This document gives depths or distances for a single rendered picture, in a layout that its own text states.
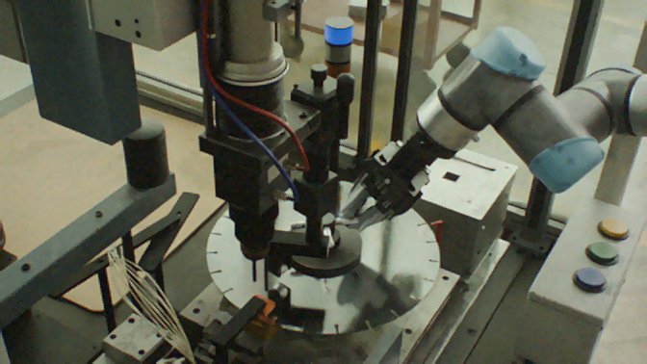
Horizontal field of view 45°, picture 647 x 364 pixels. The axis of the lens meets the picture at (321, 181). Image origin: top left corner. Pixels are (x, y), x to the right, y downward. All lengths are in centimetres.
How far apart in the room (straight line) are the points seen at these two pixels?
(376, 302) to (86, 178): 78
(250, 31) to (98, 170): 94
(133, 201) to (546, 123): 53
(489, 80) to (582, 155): 13
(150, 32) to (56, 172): 96
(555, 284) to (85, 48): 74
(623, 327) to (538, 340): 129
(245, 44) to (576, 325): 66
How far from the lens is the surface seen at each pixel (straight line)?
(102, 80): 81
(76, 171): 165
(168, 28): 74
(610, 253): 126
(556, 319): 119
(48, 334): 121
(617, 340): 247
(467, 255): 133
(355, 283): 106
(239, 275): 107
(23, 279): 97
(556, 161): 89
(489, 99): 91
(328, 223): 107
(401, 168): 96
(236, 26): 75
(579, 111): 93
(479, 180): 137
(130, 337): 109
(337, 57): 126
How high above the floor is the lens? 167
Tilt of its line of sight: 36 degrees down
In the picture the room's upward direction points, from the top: 2 degrees clockwise
